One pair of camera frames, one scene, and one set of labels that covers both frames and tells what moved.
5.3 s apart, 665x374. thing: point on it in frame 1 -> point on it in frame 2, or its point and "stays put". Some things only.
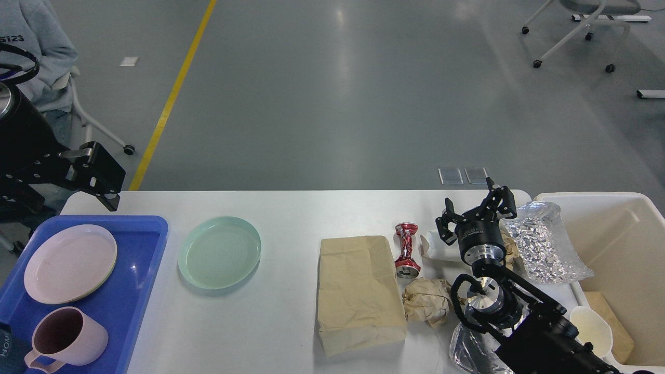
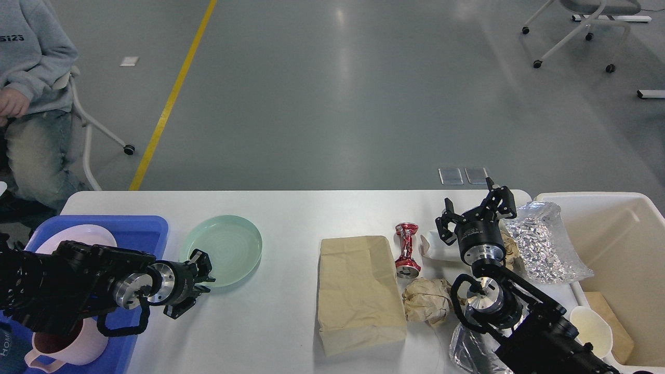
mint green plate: [219, 253] stays put
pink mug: [65, 335] stays put
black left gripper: [30, 159] -> [178, 281]
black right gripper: [479, 237] stays put
